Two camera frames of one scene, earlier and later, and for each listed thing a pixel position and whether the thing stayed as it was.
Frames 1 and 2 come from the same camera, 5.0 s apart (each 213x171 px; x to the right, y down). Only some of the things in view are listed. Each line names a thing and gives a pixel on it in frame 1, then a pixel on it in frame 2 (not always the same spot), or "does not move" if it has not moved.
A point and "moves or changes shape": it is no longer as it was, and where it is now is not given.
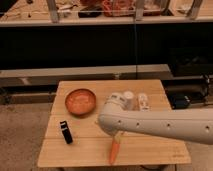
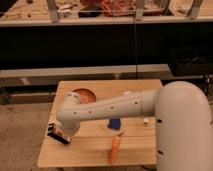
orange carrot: (114, 148) does not move
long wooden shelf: (27, 13) does not move
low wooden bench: (42, 76) does not move
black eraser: (67, 136) moves or changes shape
